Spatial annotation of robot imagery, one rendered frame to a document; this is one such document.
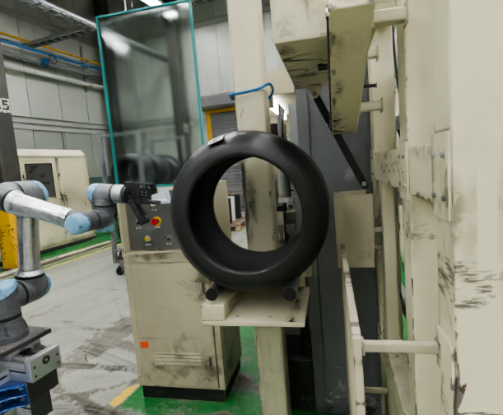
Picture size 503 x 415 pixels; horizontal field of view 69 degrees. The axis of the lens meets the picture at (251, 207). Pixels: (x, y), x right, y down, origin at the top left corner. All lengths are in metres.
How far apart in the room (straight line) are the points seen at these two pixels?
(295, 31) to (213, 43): 10.83
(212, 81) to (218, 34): 1.29
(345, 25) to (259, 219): 0.93
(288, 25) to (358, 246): 0.90
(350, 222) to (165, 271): 1.11
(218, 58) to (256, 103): 10.04
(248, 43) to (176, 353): 1.70
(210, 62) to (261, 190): 10.24
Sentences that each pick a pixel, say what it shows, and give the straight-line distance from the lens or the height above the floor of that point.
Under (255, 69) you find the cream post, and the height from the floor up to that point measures 1.74.
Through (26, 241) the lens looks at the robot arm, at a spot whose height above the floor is 1.10.
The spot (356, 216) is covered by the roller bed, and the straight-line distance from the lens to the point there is 1.51.
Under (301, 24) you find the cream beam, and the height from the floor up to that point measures 1.67.
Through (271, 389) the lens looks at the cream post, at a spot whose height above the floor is 0.30.
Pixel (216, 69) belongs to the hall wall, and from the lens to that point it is 11.58.
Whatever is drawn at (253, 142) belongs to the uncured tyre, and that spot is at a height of 1.42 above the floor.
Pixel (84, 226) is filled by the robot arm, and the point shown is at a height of 1.17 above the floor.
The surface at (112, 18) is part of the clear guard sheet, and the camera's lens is 2.35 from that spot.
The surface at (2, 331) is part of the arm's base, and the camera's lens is 1.83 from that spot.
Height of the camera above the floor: 1.34
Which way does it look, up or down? 6 degrees down
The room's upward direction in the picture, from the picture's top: 5 degrees counter-clockwise
